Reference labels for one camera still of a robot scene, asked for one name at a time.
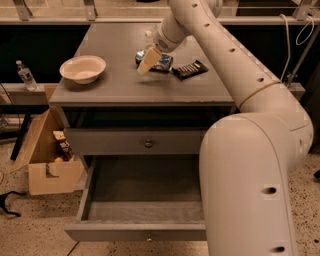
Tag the dark cabinet at right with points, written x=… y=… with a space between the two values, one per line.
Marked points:
x=313 y=104

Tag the closed grey middle drawer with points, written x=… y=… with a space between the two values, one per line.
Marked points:
x=134 y=142

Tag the open grey bottom drawer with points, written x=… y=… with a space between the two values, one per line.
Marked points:
x=141 y=198

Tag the open cardboard box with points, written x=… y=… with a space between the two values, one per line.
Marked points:
x=39 y=154

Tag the lying clear plastic bottle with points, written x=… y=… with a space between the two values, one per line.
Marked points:
x=150 y=33

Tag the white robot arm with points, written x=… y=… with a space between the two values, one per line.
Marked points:
x=244 y=158

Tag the small upright water bottle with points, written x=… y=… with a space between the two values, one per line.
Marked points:
x=26 y=76

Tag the grey drawer cabinet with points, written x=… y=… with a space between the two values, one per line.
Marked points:
x=121 y=98

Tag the white bowl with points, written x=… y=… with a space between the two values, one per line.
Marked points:
x=83 y=69

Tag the snack items in box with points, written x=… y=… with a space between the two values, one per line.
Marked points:
x=64 y=151

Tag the black snack bar wrapper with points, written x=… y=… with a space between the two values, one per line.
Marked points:
x=189 y=70

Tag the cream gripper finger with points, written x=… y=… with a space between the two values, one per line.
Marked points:
x=151 y=57

